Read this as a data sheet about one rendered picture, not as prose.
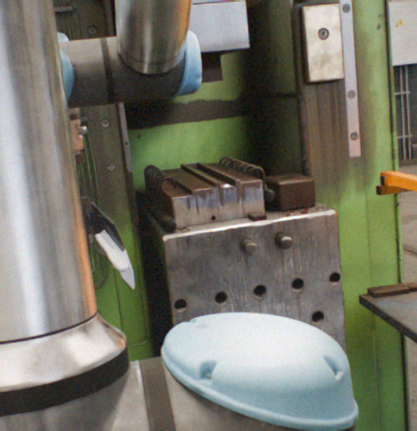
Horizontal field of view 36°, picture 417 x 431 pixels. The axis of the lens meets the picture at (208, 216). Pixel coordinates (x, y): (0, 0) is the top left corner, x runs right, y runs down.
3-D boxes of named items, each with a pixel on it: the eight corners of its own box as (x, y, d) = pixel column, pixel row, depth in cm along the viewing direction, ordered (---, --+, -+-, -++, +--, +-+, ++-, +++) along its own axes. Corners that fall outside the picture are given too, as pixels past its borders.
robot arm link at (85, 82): (100, 31, 69) (98, 40, 79) (-9, 41, 67) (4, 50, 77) (110, 106, 70) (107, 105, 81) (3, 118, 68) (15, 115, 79)
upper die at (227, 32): (249, 47, 134) (245, 0, 132) (154, 57, 130) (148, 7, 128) (205, 60, 175) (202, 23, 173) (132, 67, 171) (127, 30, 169)
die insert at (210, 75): (223, 80, 144) (221, 53, 143) (190, 84, 143) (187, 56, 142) (196, 84, 173) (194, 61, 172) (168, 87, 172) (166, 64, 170)
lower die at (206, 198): (264, 215, 141) (261, 176, 139) (174, 228, 137) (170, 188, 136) (219, 189, 182) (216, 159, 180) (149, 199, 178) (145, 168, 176)
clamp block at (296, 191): (317, 206, 144) (314, 178, 142) (280, 212, 142) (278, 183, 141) (297, 199, 155) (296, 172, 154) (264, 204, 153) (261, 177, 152)
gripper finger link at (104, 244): (130, 300, 86) (81, 250, 84) (132, 286, 92) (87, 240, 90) (147, 284, 86) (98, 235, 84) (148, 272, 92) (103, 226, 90)
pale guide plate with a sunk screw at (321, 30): (344, 78, 152) (339, 3, 149) (308, 82, 151) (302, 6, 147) (340, 78, 155) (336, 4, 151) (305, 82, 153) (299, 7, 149)
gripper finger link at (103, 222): (106, 267, 89) (62, 221, 88) (108, 263, 91) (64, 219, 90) (131, 244, 89) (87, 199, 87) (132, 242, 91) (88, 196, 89)
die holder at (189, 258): (351, 401, 147) (338, 210, 138) (188, 437, 140) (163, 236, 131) (273, 321, 201) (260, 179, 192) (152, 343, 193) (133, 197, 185)
